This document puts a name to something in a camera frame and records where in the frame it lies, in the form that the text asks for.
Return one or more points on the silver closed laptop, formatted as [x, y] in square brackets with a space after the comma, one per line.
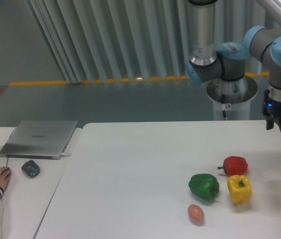
[39, 139]

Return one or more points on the red bell pepper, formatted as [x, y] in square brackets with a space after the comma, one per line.
[234, 165]

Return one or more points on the black computer mouse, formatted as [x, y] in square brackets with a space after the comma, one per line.
[31, 169]

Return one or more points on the corrugated metal partition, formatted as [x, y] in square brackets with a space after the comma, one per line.
[125, 39]

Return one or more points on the brown egg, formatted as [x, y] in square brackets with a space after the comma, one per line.
[195, 213]

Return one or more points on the yellow bell pepper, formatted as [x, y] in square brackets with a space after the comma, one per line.
[240, 189]

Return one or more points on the green bell pepper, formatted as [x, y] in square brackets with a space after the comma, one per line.
[204, 186]

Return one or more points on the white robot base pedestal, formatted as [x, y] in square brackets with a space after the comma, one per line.
[232, 100]

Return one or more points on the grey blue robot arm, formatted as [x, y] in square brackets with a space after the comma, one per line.
[224, 69]

